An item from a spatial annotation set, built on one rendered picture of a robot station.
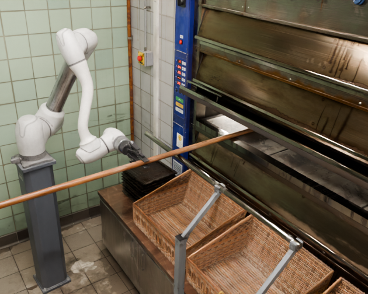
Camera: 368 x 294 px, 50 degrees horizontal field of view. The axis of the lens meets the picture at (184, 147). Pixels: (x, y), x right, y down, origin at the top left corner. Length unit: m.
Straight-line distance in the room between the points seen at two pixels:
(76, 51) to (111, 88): 1.11
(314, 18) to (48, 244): 2.11
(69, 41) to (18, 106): 1.00
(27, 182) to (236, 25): 1.52
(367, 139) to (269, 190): 0.68
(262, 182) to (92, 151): 0.96
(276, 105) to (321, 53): 0.36
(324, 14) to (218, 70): 0.77
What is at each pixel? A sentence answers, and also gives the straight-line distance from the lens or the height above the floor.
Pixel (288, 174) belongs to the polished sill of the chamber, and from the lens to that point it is 2.10.
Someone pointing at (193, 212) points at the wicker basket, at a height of 0.59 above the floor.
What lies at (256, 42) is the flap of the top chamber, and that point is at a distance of 2.09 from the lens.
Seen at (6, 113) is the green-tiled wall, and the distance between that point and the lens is 3.06.
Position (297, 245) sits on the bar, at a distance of 1.65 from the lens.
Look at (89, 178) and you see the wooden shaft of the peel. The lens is 1.94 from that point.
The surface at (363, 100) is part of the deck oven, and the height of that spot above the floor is 1.67.
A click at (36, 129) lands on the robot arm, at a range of 2.46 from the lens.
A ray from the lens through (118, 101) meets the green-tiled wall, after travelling 3.33.
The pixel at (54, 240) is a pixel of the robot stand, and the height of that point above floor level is 0.41.
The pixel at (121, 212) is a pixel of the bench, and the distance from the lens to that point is 2.75.
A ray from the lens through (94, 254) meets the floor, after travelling 3.33.
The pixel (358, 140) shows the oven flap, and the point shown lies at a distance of 1.79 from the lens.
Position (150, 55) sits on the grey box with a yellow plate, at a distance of 2.94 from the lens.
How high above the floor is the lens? 2.19
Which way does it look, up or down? 27 degrees down
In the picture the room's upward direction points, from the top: 2 degrees clockwise
